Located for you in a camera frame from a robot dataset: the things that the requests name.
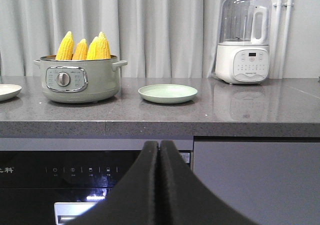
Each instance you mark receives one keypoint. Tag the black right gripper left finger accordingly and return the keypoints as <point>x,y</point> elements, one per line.
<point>132,200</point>

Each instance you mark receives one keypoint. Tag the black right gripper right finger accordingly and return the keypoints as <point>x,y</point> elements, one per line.
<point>186,200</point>

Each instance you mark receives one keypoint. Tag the pale yellow corn cob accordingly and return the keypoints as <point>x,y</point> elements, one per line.
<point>102,50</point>

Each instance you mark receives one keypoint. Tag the orange-yellow corn cob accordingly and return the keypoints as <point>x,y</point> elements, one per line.
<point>81,50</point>

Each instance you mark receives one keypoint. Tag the grey cabinet door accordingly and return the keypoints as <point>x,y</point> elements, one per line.
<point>272,183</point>

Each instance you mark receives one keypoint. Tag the black drawer sterilizer cabinet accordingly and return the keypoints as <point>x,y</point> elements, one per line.
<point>32,181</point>

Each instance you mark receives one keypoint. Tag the green plate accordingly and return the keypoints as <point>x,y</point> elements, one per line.
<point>167,93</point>

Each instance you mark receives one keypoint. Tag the green electric cooking pot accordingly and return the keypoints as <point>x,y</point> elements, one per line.
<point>79,81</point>

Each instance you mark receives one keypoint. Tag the white plate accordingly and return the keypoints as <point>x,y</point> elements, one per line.
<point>9,91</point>

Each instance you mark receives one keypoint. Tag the grey curtain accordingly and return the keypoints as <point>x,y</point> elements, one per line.
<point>158,38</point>

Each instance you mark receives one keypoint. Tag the upper silver drawer handle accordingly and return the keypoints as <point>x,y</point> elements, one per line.
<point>67,211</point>

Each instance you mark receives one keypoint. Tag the white wall pipes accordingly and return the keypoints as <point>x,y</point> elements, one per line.
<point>282,12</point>

